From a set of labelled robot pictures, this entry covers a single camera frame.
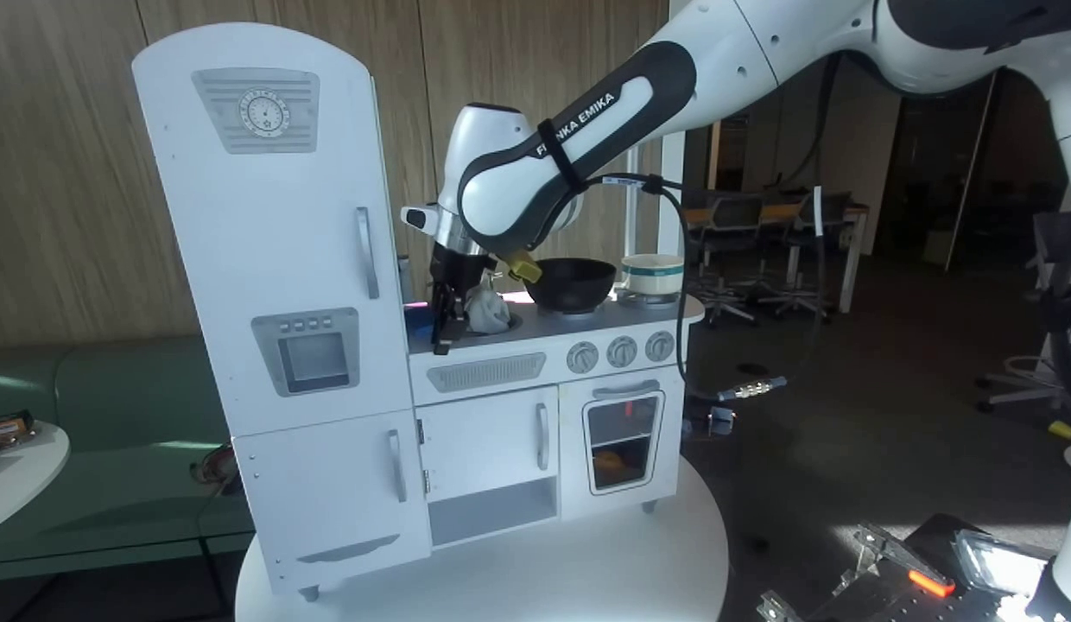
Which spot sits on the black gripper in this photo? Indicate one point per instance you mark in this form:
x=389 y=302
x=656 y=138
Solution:
x=449 y=282

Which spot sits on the grey cloth rag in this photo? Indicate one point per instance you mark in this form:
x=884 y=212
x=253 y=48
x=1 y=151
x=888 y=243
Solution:
x=487 y=313

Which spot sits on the black bowl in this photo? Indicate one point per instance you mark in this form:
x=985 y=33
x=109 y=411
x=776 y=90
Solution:
x=570 y=284

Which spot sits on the white bowl with teal stripe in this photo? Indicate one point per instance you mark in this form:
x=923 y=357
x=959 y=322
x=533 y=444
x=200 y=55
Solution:
x=649 y=274

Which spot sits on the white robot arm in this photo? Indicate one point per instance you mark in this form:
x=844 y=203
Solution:
x=506 y=177

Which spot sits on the white toy kitchen set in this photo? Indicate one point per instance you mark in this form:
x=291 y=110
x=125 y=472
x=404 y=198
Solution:
x=560 y=416

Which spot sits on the white toy fridge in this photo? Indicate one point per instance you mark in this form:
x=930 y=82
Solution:
x=269 y=162

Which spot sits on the round white table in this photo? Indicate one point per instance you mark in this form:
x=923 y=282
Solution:
x=669 y=565

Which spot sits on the small round side table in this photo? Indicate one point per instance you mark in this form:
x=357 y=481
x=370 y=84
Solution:
x=34 y=461

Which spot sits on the grey office chair right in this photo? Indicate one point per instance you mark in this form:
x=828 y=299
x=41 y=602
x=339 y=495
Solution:
x=1040 y=374

